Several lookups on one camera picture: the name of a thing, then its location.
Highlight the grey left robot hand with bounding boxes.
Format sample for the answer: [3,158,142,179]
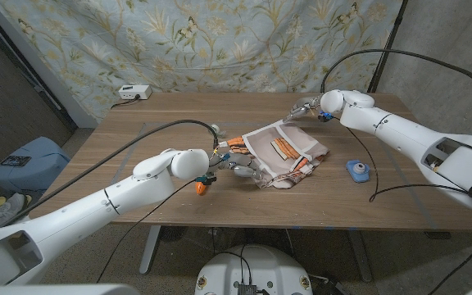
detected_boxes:
[209,147,264,181]

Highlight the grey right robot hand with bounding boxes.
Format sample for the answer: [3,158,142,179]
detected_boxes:
[283,96,323,124]

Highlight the pink white orange striped cloth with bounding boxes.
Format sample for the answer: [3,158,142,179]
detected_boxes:
[226,119,330,190]

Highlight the floral printed backdrop cloth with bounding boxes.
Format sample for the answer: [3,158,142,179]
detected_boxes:
[0,0,403,124]

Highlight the black backdrop stand pole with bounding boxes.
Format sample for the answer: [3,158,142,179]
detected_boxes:
[366,0,409,94]

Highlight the white robot torso base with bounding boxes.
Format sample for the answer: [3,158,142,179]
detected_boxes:
[194,244,314,295]

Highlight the white table leg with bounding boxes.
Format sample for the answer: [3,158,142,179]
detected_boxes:
[346,229,374,283]
[138,225,162,275]

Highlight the white power socket box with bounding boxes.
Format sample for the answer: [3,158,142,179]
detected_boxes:
[117,84,153,101]

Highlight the blue plastic bin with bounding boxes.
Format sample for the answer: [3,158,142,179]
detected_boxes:
[0,136,71,196]

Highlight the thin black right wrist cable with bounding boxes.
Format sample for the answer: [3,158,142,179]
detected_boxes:
[332,116,472,204]

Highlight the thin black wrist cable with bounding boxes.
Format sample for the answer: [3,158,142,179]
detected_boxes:
[332,116,472,204]
[96,179,198,284]

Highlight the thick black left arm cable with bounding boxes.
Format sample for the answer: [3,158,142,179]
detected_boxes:
[0,119,220,229]

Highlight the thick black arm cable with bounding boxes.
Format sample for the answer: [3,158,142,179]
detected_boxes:
[0,119,220,229]
[320,48,472,295]

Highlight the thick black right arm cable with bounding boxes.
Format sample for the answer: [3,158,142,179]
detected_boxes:
[320,48,472,295]

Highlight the thin black left wrist cable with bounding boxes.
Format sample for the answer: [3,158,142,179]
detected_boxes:
[96,179,198,284]

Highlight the black socket box cable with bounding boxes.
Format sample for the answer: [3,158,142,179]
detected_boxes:
[110,96,141,110]

